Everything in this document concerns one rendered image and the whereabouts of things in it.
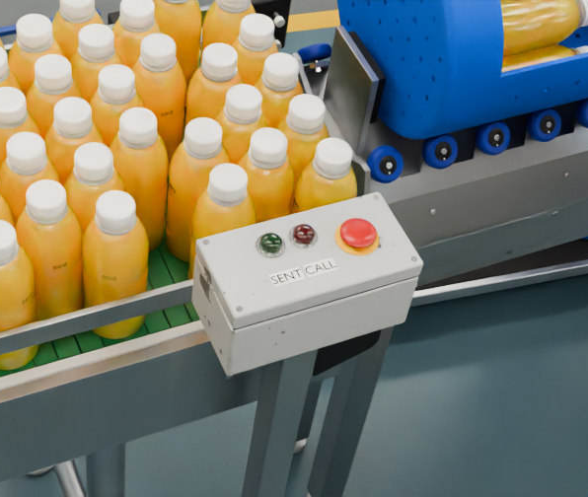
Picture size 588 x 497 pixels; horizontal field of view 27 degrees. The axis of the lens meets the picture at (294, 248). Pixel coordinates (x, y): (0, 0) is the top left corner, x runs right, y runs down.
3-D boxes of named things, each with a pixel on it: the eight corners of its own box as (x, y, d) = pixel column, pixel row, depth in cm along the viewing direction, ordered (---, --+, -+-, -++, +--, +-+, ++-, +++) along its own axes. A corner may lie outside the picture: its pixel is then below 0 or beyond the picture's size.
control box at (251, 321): (405, 322, 128) (425, 261, 120) (226, 378, 121) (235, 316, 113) (364, 251, 133) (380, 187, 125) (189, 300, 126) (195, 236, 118)
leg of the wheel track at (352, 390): (341, 512, 224) (405, 308, 176) (313, 523, 223) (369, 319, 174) (329, 485, 228) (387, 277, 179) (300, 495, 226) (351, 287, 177)
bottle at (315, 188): (330, 235, 147) (351, 133, 134) (348, 278, 143) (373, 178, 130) (275, 244, 145) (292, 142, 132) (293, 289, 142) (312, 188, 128)
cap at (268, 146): (273, 171, 130) (275, 159, 128) (242, 154, 131) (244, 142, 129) (292, 149, 132) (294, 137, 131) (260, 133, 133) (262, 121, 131)
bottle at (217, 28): (250, 121, 158) (262, 17, 145) (196, 118, 157) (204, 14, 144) (249, 84, 162) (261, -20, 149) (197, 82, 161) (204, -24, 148)
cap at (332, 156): (343, 146, 133) (345, 134, 132) (355, 172, 131) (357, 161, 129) (309, 151, 132) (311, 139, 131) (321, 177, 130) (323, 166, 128)
